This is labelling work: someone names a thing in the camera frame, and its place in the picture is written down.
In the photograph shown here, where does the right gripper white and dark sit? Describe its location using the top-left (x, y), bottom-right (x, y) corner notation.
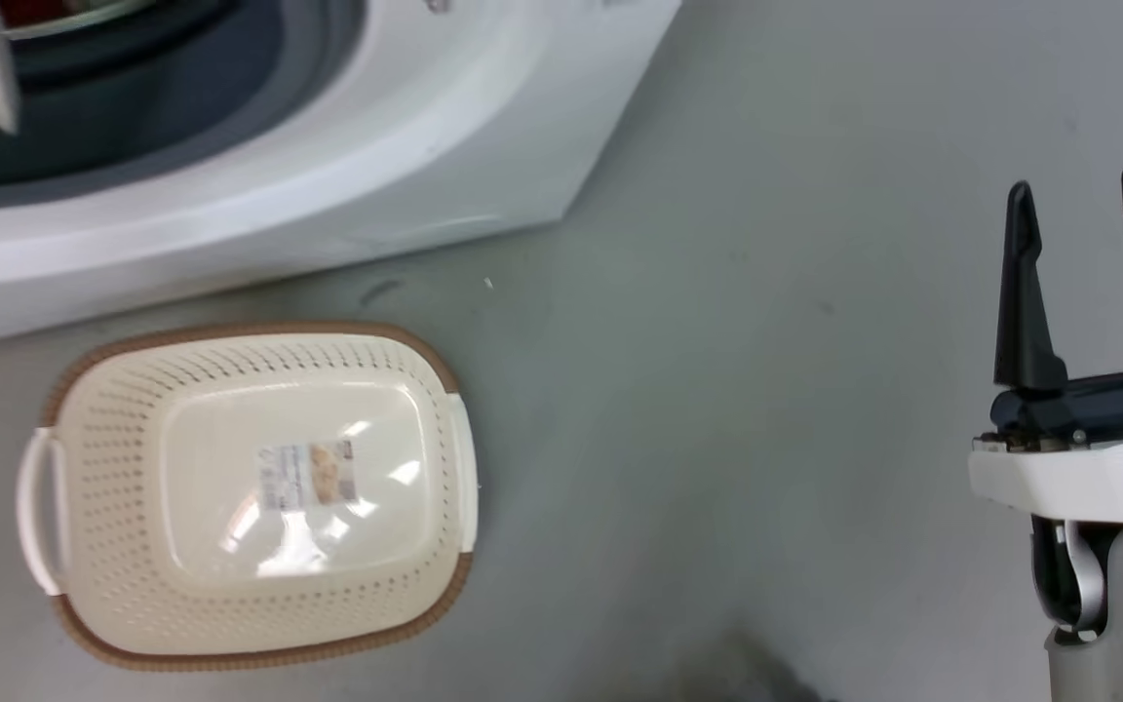
top-left (968, 164), bottom-right (1123, 529)

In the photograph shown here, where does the white front-load washing machine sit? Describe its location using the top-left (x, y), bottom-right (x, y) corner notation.
top-left (0, 0), bottom-right (684, 352)

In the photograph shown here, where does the cream perforated laundry basket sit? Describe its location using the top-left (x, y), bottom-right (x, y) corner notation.
top-left (16, 322), bottom-right (481, 672)

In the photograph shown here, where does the paper label sticker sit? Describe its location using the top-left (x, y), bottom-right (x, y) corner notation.
top-left (258, 440), bottom-right (359, 512)

